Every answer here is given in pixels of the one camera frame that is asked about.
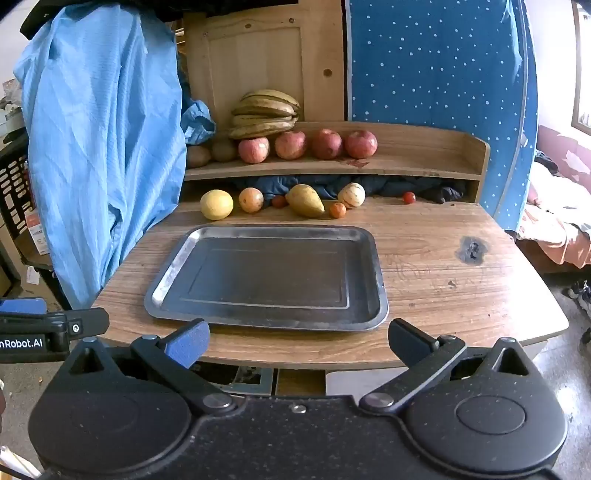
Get metal tray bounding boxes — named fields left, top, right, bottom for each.
left=144, top=224, right=390, bottom=332

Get black plastic crate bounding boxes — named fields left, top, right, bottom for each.
left=0, top=138, right=35, bottom=241

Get striped pepino melon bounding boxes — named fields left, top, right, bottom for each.
left=337, top=182, right=366, bottom=209

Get red and white box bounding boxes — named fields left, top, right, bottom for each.
left=25, top=210, right=51, bottom=257

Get brown kiwi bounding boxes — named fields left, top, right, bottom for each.
left=186, top=145, right=212, bottom=169
left=211, top=139, right=239, bottom=162

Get window frame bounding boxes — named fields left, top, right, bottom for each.
left=571, top=0, right=591, bottom=134

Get wooden shelf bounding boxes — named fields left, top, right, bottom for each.
left=182, top=121, right=491, bottom=204

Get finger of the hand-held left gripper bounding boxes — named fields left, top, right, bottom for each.
left=0, top=298, right=48, bottom=315
left=0, top=308, right=110, bottom=339

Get banana bunch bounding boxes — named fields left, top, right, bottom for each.
left=228, top=89, right=302, bottom=140

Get shoes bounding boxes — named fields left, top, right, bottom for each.
left=568, top=281, right=591, bottom=319

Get yellow pear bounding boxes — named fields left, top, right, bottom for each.
left=285, top=184, right=326, bottom=219

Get red apple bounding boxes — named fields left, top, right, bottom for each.
left=344, top=130, right=378, bottom=160
left=238, top=137, right=271, bottom=164
left=310, top=128, right=343, bottom=160
left=275, top=130, right=308, bottom=160

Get wooden board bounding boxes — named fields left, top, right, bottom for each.
left=182, top=0, right=347, bottom=132

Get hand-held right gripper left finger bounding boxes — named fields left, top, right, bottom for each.
left=60, top=318, right=237, bottom=414

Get light blue cloth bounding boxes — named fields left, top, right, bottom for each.
left=13, top=4, right=188, bottom=311

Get orange round fruit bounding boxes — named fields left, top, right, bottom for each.
left=238, top=187, right=265, bottom=214

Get blue polka dot mattress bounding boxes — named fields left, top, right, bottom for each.
left=344, top=0, right=541, bottom=232

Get yellow round fruit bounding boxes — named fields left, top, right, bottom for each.
left=200, top=189, right=234, bottom=221

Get blue plastic bag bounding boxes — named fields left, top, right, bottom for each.
left=180, top=99, right=217, bottom=144

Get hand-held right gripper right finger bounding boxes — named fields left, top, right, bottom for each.
left=359, top=318, right=536, bottom=414

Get pink bedding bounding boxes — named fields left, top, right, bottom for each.
left=515, top=124, right=591, bottom=268

